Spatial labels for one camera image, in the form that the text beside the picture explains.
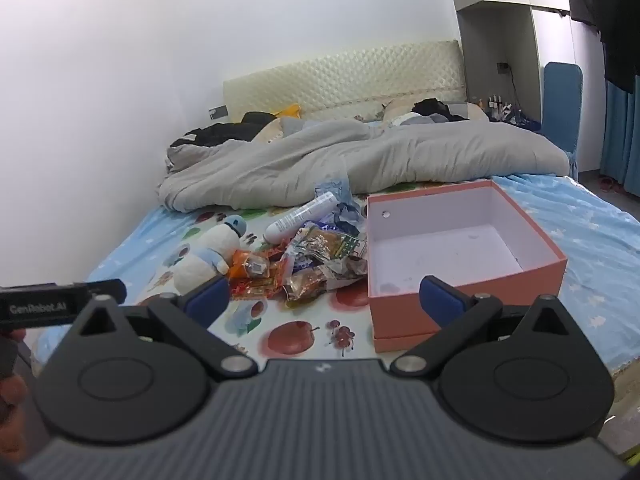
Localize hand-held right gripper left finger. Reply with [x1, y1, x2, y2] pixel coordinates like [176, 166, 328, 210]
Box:
[67, 275, 258, 381]

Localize blue padded board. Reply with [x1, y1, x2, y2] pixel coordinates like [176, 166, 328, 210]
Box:
[542, 62, 584, 176]

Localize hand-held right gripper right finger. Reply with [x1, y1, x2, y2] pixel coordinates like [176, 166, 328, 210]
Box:
[390, 275, 583, 381]

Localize pink cardboard box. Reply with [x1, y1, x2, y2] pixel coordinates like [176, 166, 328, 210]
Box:
[366, 180, 568, 353]

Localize clear blue plastic bag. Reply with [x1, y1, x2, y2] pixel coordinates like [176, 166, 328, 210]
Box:
[314, 172, 353, 206]

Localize dark hanging clothes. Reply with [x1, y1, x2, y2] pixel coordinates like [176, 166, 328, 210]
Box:
[559, 0, 640, 106]

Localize person's left hand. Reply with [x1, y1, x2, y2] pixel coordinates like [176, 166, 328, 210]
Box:
[0, 372, 28, 461]

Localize fruit print bedsheet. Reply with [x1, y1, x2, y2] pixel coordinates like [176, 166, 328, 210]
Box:
[30, 200, 381, 376]

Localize white cylindrical bottle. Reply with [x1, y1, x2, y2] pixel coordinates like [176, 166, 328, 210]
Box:
[264, 191, 337, 245]

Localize grey duvet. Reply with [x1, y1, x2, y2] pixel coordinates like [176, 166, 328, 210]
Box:
[157, 120, 571, 213]

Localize black clothing pile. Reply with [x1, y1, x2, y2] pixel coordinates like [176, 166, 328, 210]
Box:
[170, 111, 278, 148]

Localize grey wardrobe cabinet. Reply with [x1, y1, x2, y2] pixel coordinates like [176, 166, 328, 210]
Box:
[444, 0, 543, 133]

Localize blue curtain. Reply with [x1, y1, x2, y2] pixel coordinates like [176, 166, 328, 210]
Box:
[599, 80, 640, 196]

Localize group of small bottles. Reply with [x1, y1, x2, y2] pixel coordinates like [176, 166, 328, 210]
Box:
[477, 94, 513, 116]

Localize white plush toy blue scarf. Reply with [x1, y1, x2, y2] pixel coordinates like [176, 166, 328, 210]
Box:
[172, 215, 248, 296]

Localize dark blue cloth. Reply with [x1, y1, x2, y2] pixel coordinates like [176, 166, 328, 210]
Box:
[500, 112, 543, 131]

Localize cream padded headboard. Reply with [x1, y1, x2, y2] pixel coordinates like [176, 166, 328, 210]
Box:
[222, 40, 468, 121]

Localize orange snack packet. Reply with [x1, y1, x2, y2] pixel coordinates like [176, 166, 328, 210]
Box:
[229, 249, 273, 281]

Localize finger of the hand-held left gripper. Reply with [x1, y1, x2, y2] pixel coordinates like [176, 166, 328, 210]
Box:
[89, 279, 127, 305]

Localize brown snack packet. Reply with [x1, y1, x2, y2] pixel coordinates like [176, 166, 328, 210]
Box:
[282, 267, 331, 306]

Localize black garment on pillow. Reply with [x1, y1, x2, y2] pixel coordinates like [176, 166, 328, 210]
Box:
[411, 98, 471, 122]

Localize cream and grey pillow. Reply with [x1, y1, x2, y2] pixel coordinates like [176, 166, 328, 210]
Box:
[252, 117, 321, 143]

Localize clear snack packet green label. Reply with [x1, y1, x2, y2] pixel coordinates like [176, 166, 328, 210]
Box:
[295, 225, 368, 266]

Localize beige pillow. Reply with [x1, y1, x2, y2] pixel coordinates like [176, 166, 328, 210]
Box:
[382, 99, 491, 123]

